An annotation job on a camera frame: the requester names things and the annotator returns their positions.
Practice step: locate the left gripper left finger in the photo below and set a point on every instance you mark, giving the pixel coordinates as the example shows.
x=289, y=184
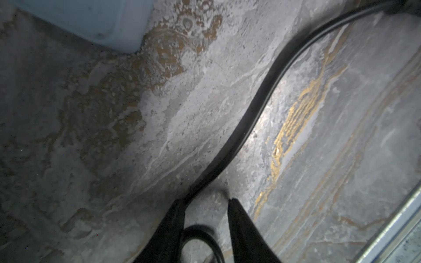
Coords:
x=165, y=244

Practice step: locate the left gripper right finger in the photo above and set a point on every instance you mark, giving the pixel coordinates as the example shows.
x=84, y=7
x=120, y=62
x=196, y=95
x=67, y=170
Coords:
x=248, y=246

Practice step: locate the light blue power strip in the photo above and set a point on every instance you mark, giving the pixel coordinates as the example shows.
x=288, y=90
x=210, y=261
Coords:
x=119, y=25

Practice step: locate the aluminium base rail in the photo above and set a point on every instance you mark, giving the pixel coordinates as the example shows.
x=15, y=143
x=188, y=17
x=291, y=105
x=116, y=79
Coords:
x=399, y=239

